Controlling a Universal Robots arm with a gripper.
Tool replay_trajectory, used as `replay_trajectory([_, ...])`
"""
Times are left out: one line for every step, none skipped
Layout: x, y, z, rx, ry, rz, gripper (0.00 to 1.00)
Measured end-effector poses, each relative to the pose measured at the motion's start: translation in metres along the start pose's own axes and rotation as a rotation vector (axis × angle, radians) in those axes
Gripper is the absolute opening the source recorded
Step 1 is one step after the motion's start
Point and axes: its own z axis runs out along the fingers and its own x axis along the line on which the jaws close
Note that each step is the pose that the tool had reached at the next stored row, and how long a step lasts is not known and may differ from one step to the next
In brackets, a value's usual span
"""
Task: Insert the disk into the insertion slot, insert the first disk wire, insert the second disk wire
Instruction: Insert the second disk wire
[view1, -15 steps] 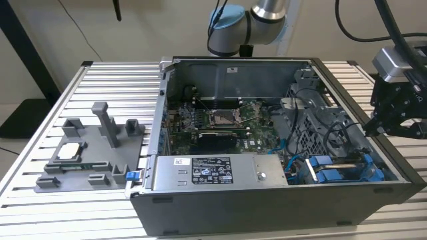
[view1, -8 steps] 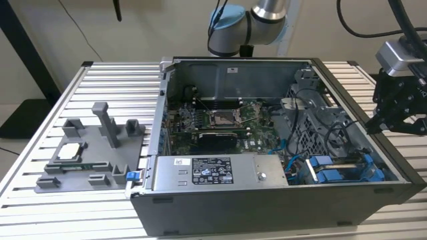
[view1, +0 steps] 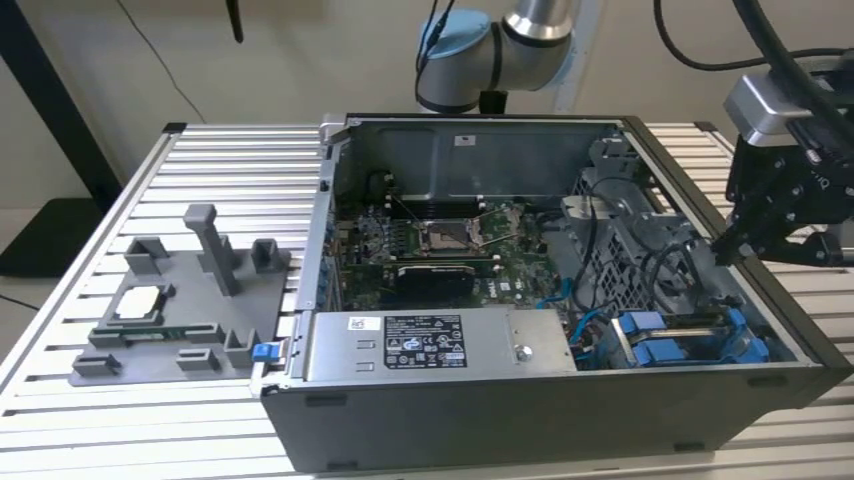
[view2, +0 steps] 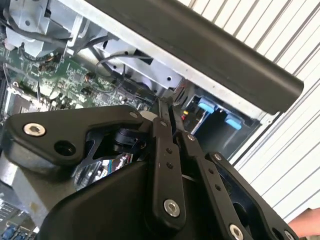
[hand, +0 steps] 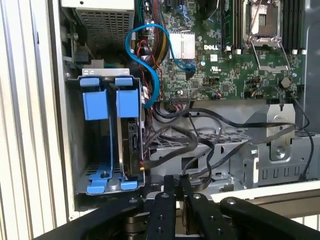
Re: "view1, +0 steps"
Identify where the green motherboard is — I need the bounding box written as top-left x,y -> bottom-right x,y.
331,199 -> 570,312

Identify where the thick black gripper cable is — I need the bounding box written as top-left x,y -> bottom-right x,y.
732,0 -> 854,151

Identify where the grey parts rack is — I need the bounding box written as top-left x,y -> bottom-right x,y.
66,203 -> 293,389

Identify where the black slanted pole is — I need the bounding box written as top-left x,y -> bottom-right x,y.
0,0 -> 126,202

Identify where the silver power supply unit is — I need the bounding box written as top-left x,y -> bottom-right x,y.
303,308 -> 580,377

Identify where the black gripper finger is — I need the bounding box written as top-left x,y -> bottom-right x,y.
709,134 -> 784,267
744,223 -> 848,267

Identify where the black hanging rod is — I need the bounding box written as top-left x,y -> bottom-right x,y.
225,0 -> 246,45

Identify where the black disk wire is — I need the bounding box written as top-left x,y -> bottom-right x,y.
645,238 -> 704,314
573,177 -> 644,312

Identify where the black graphics card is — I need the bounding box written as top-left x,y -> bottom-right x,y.
396,264 -> 480,307

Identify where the blue disk wire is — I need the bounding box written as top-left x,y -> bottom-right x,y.
540,279 -> 626,352

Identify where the CPU socket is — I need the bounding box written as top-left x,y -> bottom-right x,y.
413,219 -> 486,256

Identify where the silver CPU chip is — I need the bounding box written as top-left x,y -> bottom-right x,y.
117,288 -> 166,319

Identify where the green RAM stick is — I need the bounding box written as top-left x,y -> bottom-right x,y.
99,326 -> 217,342

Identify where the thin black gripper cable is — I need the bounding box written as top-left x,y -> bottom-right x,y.
652,0 -> 854,72

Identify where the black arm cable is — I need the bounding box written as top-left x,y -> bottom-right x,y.
416,0 -> 460,91

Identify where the white wire label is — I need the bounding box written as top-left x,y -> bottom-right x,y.
562,195 -> 610,222

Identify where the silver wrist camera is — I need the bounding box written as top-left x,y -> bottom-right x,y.
722,73 -> 827,147

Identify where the RAM slot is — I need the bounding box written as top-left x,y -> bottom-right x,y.
394,253 -> 497,263

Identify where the metal disk bay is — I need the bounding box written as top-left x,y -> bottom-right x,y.
572,134 -> 803,362

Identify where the thin black wall cable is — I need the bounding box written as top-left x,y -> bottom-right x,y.
117,0 -> 209,122

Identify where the black open PC case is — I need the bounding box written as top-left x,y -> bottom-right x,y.
250,112 -> 849,474

